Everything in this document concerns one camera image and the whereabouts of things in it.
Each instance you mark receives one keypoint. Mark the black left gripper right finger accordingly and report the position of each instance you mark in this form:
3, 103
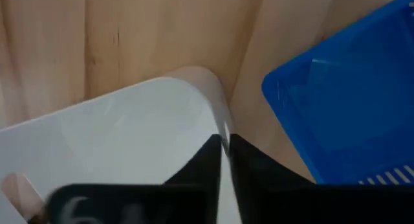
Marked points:
291, 201

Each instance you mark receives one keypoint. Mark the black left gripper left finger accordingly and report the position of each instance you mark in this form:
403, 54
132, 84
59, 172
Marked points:
181, 204

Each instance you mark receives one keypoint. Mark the blue plastic basket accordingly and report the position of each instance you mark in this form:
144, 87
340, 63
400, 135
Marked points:
349, 104

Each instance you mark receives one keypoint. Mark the white plastic basket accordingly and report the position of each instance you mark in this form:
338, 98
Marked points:
129, 136

